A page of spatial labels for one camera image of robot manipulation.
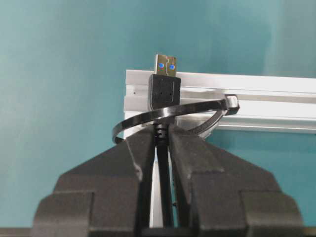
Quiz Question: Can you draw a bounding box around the black USB cable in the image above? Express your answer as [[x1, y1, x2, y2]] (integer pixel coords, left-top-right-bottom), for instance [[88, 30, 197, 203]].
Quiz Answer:
[[148, 53, 181, 228]]

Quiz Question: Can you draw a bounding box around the square aluminium profile frame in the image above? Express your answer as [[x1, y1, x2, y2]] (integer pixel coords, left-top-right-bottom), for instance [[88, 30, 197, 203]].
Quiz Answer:
[[123, 69, 316, 228]]

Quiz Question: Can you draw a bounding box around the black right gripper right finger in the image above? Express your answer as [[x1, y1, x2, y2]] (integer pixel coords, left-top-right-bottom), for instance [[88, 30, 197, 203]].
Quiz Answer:
[[169, 125, 304, 237]]

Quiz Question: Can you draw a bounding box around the black zip tie loop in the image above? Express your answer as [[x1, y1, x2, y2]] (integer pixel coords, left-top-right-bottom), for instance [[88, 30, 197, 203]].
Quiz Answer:
[[112, 94, 240, 144]]

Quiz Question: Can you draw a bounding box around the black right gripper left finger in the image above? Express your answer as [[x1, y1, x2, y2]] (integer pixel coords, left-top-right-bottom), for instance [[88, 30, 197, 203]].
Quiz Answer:
[[31, 128, 155, 237]]

